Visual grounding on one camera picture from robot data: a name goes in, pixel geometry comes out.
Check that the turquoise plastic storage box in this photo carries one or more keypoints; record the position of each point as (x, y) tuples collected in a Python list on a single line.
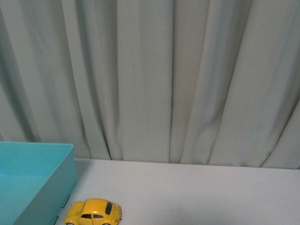
[(36, 180)]

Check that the grey pleated curtain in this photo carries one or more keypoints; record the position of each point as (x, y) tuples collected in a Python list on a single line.
[(209, 82)]

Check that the yellow beetle toy car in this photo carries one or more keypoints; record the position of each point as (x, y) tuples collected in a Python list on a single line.
[(93, 211)]

